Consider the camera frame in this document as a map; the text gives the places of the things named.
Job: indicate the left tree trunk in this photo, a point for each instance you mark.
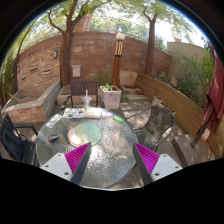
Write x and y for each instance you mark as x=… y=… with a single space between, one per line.
x=78 y=9

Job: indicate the round glass patio table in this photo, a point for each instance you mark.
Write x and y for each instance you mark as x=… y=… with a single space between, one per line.
x=111 y=159

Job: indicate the white square planter with plant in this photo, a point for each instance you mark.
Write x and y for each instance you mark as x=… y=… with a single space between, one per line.
x=111 y=96

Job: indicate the black metal chair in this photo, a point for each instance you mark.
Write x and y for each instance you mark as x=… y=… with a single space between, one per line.
x=17 y=145

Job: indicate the watercolor paint palette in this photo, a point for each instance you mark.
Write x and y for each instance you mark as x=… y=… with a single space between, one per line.
x=73 y=113

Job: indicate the right tree trunk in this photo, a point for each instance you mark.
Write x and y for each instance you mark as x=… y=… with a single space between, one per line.
x=151 y=42

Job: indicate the black computer mouse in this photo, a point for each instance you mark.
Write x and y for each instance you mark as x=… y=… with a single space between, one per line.
x=53 y=137

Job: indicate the wooden garden lamp post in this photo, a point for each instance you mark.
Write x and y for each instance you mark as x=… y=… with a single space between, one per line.
x=117 y=58

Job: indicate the patterned card on table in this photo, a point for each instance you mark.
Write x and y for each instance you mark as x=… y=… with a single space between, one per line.
x=53 y=120

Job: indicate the round green pink mouse pad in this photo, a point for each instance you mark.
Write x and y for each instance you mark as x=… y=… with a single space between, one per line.
x=84 y=133

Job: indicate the stone umbrella base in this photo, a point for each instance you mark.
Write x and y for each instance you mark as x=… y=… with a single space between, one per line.
x=189 y=155

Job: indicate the tree trunk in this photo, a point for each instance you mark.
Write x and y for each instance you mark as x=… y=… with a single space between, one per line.
x=78 y=9
x=151 y=42

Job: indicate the grey wicker patio chair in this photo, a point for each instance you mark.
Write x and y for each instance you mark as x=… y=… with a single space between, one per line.
x=159 y=126

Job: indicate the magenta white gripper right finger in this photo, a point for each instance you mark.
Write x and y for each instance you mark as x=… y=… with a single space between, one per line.
x=153 y=166

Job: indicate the white open book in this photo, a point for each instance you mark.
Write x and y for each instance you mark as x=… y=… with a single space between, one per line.
x=93 y=112

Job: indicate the clear plastic cup with straw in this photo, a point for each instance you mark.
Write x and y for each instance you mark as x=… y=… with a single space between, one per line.
x=86 y=100

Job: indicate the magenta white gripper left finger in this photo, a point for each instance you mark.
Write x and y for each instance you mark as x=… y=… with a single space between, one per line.
x=70 y=166

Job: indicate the red folded patio umbrella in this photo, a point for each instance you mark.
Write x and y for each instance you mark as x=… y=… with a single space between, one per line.
x=214 y=101

